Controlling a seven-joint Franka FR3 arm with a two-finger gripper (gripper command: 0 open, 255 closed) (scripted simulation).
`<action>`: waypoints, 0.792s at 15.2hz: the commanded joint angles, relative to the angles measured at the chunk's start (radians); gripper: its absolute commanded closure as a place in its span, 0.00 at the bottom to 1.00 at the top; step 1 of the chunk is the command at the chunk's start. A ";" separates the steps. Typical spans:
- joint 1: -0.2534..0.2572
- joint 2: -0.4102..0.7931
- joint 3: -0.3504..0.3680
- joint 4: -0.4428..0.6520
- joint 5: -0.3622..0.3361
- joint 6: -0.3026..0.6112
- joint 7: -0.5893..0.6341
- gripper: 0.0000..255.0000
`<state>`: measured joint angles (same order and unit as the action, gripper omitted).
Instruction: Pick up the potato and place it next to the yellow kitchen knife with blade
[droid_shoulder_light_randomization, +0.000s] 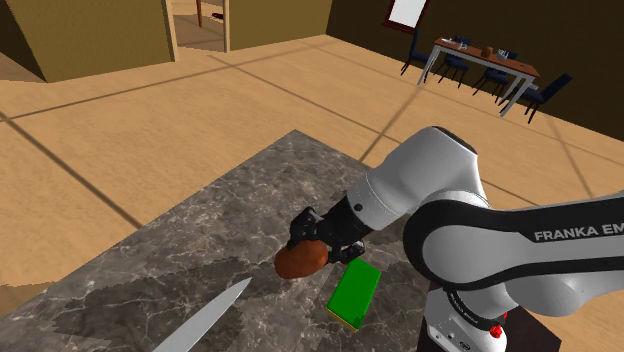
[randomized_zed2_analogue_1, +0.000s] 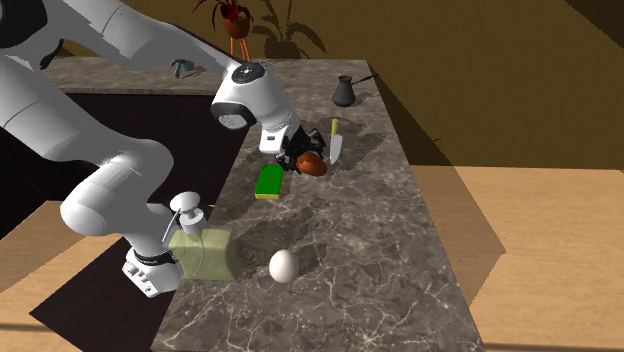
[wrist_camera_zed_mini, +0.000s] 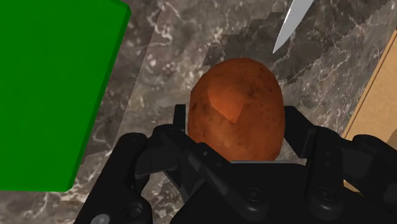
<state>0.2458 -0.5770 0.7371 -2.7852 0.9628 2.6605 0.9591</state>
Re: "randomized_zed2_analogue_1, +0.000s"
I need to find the brown egg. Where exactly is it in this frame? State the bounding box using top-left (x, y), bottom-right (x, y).
top-left (297, 151), bottom-right (328, 177)

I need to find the green and yellow sponge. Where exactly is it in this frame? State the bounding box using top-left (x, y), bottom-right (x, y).
top-left (254, 164), bottom-right (285, 201)

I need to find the dark grey coffee pot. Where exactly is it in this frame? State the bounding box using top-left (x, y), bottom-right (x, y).
top-left (331, 73), bottom-right (379, 108)

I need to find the white egg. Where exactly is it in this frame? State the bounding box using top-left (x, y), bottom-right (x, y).
top-left (268, 248), bottom-right (300, 284)

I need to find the red potted plant on stand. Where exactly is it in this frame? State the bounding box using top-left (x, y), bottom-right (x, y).
top-left (192, 0), bottom-right (255, 63)

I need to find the small teal figure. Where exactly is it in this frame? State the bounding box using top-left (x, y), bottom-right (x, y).
top-left (170, 58), bottom-right (197, 80)

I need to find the green soap dispenser bottle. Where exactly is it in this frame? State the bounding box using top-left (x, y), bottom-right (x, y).
top-left (163, 190), bottom-right (241, 282)

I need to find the yellow handled kitchen knife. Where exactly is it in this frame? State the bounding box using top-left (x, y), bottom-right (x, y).
top-left (328, 118), bottom-right (344, 166)

